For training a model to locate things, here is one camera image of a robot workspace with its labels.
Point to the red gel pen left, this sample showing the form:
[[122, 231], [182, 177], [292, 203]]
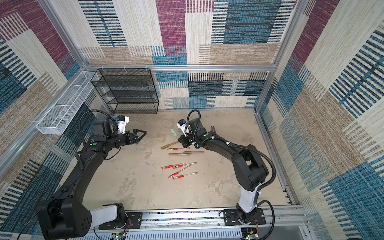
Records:
[[168, 167]]

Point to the red gel pen bottom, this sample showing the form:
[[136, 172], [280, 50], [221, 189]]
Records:
[[185, 175]]

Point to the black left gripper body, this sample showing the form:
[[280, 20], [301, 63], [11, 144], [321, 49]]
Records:
[[128, 140]]

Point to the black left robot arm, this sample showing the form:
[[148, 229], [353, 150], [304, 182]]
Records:
[[64, 216]]

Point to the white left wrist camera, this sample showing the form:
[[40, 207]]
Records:
[[122, 121]]

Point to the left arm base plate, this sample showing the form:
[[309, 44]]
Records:
[[131, 220]]

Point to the white wire mesh basket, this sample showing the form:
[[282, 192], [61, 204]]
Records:
[[60, 115]]

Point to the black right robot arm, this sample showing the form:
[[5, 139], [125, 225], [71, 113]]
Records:
[[253, 169]]

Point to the brown marker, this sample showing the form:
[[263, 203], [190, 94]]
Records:
[[169, 145], [179, 154], [193, 152]]

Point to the black wire mesh shelf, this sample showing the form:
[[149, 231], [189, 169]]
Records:
[[127, 90]]

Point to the brown marker upper left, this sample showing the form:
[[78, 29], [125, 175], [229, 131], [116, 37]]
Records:
[[169, 145]]

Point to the red gel pen diagonal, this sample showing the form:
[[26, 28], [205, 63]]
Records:
[[173, 175]]

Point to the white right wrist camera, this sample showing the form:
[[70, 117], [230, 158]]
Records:
[[184, 127]]

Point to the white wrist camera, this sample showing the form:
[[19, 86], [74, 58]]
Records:
[[122, 121], [184, 127]]

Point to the red gel pen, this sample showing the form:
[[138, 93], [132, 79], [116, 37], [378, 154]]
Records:
[[177, 149], [183, 165], [168, 167], [185, 175]]

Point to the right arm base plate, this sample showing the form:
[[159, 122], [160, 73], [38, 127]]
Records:
[[237, 217]]

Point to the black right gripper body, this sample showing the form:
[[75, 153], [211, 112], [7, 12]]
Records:
[[186, 140]]

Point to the light green marker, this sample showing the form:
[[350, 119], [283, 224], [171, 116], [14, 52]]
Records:
[[174, 133]]

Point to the brown marker middle left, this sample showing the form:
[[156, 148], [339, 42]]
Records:
[[179, 154]]

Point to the brown marker middle right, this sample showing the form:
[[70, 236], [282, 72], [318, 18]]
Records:
[[193, 152]]

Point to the red gel pen upper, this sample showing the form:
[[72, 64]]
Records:
[[177, 149]]

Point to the red gel pen right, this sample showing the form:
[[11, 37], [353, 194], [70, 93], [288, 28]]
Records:
[[183, 165]]

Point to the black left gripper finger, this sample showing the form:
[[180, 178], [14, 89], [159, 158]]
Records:
[[139, 137], [139, 131]]

